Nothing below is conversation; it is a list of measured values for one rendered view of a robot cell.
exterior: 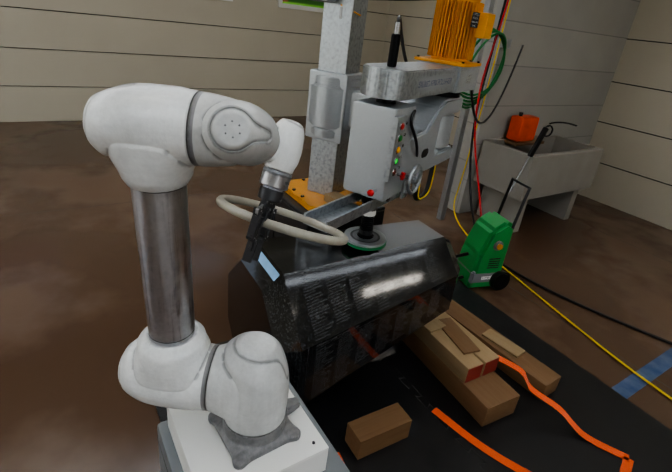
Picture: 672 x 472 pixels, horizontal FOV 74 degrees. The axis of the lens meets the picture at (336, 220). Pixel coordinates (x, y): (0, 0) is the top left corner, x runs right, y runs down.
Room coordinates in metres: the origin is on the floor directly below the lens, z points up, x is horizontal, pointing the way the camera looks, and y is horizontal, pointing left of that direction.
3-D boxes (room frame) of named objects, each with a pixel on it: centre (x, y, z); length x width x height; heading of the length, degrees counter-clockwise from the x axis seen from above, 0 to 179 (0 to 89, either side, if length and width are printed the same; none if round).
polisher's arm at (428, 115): (2.33, -0.37, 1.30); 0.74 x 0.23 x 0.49; 149
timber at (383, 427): (1.54, -0.33, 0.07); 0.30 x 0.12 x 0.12; 123
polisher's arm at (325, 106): (2.75, -0.09, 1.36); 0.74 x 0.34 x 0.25; 65
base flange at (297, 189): (2.84, 0.09, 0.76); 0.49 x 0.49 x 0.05; 35
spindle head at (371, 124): (2.07, -0.20, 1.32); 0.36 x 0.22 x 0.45; 149
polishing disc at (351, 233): (2.00, -0.16, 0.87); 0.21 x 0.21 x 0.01
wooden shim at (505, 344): (2.25, -1.13, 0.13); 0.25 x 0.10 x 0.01; 43
